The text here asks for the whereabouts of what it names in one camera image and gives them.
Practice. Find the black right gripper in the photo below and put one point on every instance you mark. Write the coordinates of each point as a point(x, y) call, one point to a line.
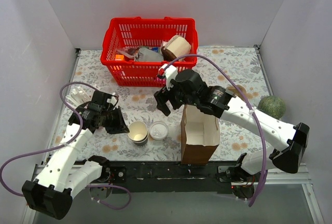
point(168, 97)

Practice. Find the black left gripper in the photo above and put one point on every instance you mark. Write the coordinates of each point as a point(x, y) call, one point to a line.
point(111, 120)

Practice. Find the black paper coffee cup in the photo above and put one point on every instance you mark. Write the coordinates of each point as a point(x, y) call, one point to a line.
point(138, 133)

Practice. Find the white plastic cup lid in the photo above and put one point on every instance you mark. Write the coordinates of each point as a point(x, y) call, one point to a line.
point(158, 130)

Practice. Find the brown paper bag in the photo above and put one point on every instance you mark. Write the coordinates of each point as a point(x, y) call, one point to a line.
point(200, 136)

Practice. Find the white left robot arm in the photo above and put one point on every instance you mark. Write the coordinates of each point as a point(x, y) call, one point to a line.
point(62, 154)

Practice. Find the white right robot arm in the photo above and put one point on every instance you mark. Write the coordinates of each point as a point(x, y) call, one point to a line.
point(203, 105)

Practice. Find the pink cup of straws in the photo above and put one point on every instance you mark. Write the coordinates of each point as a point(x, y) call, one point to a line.
point(77, 96)

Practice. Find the grey crumpled pouch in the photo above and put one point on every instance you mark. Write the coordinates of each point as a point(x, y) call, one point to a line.
point(147, 55)

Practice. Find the orange snack box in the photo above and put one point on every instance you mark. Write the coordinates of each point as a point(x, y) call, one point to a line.
point(119, 57)

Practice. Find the clear plastic snack packet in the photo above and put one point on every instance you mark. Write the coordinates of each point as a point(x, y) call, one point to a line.
point(130, 54)

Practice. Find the brown cardboard cup carrier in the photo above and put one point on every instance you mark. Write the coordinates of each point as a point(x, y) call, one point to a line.
point(241, 93)

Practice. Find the red plastic shopping basket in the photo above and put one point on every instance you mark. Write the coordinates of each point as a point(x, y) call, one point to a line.
point(149, 33)

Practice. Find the green melon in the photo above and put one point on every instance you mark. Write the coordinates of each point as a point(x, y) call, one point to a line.
point(273, 106)

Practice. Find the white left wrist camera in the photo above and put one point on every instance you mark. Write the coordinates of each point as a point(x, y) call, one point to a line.
point(113, 99)

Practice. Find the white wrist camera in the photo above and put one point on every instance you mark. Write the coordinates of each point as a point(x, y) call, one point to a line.
point(167, 72)
point(113, 99)

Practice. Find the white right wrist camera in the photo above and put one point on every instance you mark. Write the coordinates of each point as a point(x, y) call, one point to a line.
point(167, 72)

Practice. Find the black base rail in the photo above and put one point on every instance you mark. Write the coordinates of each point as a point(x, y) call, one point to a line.
point(158, 176)

